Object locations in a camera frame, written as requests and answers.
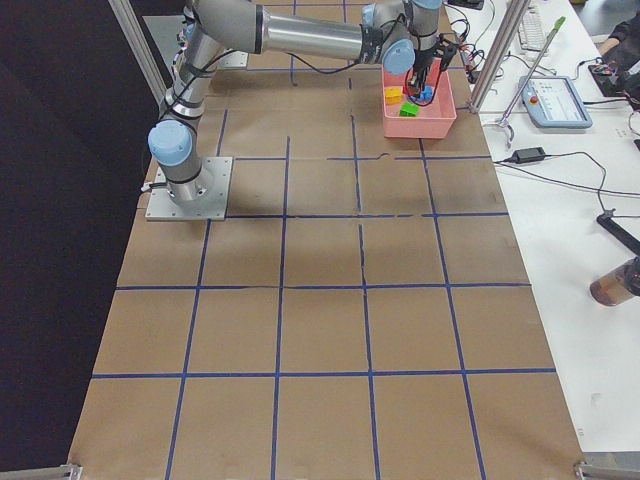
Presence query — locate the black power adapter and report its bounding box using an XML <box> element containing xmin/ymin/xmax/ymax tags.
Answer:
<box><xmin>511</xmin><ymin>147</ymin><xmax>547</xmax><ymax>164</ymax></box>

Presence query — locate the green toy block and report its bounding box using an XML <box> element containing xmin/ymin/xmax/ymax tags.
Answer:
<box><xmin>398</xmin><ymin>102</ymin><xmax>420</xmax><ymax>118</ymax></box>

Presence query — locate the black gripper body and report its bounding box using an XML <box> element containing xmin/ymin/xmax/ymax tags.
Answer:
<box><xmin>413</xmin><ymin>33</ymin><xmax>459</xmax><ymax>74</ymax></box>

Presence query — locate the blue toy block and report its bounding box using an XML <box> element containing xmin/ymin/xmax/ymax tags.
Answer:
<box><xmin>418</xmin><ymin>85</ymin><xmax>434</xmax><ymax>103</ymax></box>

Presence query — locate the aluminium frame post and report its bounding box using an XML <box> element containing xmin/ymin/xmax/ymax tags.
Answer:
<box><xmin>468</xmin><ymin>0</ymin><xmax>530</xmax><ymax>114</ymax></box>

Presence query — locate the white keyboard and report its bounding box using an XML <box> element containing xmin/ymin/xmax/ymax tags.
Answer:
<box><xmin>518</xmin><ymin>8</ymin><xmax>546</xmax><ymax>52</ymax></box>

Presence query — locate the teach pendant tablet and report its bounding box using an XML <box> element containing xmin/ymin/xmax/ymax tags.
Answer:
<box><xmin>519</xmin><ymin>75</ymin><xmax>593</xmax><ymax>129</ymax></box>

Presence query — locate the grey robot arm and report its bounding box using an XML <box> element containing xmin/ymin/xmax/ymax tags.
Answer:
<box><xmin>170</xmin><ymin>21</ymin><xmax>248</xmax><ymax>77</ymax></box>
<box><xmin>141</xmin><ymin>1</ymin><xmax>458</xmax><ymax>221</ymax></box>

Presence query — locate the yellow toy block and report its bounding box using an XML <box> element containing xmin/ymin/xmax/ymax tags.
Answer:
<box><xmin>384</xmin><ymin>86</ymin><xmax>404</xmax><ymax>105</ymax></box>

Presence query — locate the green tipped metal rod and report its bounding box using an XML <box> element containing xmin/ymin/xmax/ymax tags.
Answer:
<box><xmin>497</xmin><ymin>15</ymin><xmax>567</xmax><ymax>149</ymax></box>

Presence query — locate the brown drink bottle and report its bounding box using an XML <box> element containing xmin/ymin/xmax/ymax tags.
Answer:
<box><xmin>590</xmin><ymin>257</ymin><xmax>639</xmax><ymax>306</ymax></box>

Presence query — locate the pink plastic box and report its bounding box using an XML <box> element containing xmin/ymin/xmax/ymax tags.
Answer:
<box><xmin>382</xmin><ymin>60</ymin><xmax>457</xmax><ymax>139</ymax></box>

